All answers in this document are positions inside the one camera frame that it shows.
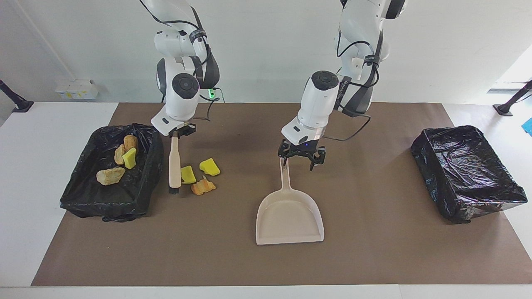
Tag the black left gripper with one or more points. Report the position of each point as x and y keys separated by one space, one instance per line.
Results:
x=302 y=148

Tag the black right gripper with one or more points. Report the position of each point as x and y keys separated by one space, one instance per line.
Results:
x=187 y=129

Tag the beige brush with black bristles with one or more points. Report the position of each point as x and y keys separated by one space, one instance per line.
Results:
x=175 y=166

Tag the notched yellow sponge piece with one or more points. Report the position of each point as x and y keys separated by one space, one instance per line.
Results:
x=189 y=176

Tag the brown fried nugget toy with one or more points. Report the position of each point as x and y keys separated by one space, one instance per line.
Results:
x=131 y=142

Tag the orange striped toy croissant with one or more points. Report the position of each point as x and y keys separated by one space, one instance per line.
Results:
x=203 y=187

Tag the small orange toy croissant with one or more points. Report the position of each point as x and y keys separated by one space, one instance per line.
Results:
x=119 y=154

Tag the beige plastic dustpan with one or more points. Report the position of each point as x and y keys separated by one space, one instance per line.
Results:
x=291 y=220

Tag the large pale toy croissant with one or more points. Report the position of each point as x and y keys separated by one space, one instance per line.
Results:
x=110 y=176

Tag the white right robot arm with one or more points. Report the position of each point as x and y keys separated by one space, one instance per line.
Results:
x=183 y=95

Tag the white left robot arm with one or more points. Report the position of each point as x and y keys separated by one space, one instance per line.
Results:
x=320 y=99

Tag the bin lined with black bag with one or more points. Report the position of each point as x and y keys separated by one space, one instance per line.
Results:
x=465 y=174
x=112 y=195

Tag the brown table mat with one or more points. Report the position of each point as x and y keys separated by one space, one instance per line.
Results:
x=374 y=257

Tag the blue object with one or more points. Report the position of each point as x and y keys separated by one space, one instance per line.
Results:
x=529 y=126

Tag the white wall socket box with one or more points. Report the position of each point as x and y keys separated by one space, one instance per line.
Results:
x=77 y=89

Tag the black camera stand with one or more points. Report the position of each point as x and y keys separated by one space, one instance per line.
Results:
x=20 y=104
x=505 y=109

